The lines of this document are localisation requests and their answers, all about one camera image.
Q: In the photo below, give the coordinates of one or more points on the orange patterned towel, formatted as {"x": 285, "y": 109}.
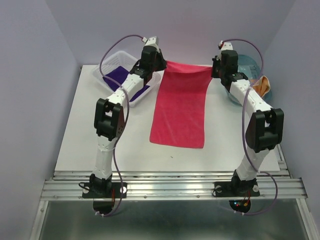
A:
{"x": 262, "y": 86}

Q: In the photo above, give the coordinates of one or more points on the aluminium mounting rail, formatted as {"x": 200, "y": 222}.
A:
{"x": 161, "y": 186}

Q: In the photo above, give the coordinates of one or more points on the teal translucent plastic tub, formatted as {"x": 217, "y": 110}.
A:
{"x": 250, "y": 68}

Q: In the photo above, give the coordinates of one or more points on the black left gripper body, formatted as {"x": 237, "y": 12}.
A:
{"x": 159, "y": 64}

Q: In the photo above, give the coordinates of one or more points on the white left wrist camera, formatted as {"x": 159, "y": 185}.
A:
{"x": 152, "y": 41}

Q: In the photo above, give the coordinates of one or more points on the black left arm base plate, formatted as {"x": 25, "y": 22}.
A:
{"x": 115, "y": 191}

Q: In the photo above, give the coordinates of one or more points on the pink towel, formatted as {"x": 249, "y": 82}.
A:
{"x": 179, "y": 114}

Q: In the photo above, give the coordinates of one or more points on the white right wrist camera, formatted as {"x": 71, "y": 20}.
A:
{"x": 223, "y": 46}

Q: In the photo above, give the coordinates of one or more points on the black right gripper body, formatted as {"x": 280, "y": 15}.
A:
{"x": 217, "y": 70}

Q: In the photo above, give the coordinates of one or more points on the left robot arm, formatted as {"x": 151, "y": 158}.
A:
{"x": 110, "y": 120}

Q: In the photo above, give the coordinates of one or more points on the white perforated plastic basket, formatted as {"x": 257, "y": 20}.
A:
{"x": 122, "y": 58}

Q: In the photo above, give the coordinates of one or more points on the purple towel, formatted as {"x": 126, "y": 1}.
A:
{"x": 119, "y": 75}

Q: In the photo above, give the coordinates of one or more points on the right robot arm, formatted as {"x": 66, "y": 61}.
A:
{"x": 262, "y": 134}

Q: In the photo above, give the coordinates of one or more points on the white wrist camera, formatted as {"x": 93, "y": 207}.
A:
{"x": 152, "y": 41}
{"x": 223, "y": 46}

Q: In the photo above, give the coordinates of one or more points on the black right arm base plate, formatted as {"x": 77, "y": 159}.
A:
{"x": 226, "y": 189}

